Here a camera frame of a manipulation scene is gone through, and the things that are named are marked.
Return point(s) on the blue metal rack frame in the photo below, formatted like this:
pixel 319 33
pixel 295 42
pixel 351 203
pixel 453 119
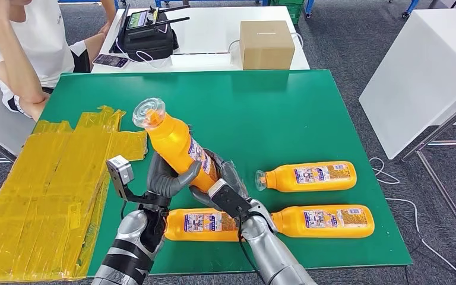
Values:
pixel 74 1
pixel 308 7
pixel 212 1

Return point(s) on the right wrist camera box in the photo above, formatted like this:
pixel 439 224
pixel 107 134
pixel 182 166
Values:
pixel 230 200

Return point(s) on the person's right forearm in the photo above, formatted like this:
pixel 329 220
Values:
pixel 19 74

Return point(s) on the white table with metal legs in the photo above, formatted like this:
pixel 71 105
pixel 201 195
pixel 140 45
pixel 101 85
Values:
pixel 420 78

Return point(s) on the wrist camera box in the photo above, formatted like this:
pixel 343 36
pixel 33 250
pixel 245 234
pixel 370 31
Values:
pixel 230 200
pixel 119 169

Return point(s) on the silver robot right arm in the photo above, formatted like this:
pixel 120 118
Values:
pixel 271 251

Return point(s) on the yellow taped cardboard sheet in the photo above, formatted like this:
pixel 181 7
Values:
pixel 35 196

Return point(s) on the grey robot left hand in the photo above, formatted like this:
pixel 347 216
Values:
pixel 159 181

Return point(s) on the black carry bag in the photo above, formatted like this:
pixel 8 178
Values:
pixel 149 46

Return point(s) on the person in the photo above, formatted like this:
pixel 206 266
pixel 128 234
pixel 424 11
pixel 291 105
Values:
pixel 43 39

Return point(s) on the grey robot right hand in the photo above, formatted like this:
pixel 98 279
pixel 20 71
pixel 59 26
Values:
pixel 232 173

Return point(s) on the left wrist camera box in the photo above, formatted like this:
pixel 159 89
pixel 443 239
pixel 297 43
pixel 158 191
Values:
pixel 119 169

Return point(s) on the green plastic crate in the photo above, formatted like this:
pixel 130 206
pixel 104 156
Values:
pixel 293 11

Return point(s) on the black remote controller with screen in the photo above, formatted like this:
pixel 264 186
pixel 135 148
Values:
pixel 139 19

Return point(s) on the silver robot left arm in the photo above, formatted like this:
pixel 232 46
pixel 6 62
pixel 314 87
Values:
pixel 129 236

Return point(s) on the brown cardboard box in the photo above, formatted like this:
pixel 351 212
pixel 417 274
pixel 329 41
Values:
pixel 265 50

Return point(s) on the black smartphone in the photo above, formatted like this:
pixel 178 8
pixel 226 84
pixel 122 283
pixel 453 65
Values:
pixel 111 61

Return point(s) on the orange detergent bottle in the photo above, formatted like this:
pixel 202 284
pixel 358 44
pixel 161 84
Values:
pixel 279 181
pixel 291 226
pixel 169 141
pixel 175 230

